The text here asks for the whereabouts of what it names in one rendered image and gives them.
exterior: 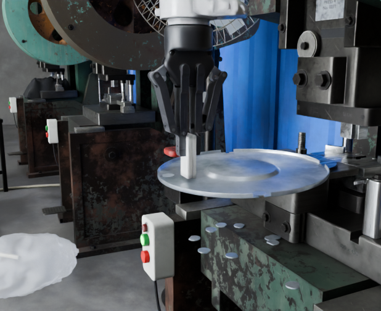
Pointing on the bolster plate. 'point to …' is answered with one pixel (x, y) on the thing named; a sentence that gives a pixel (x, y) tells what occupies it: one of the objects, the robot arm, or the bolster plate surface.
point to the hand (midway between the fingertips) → (188, 155)
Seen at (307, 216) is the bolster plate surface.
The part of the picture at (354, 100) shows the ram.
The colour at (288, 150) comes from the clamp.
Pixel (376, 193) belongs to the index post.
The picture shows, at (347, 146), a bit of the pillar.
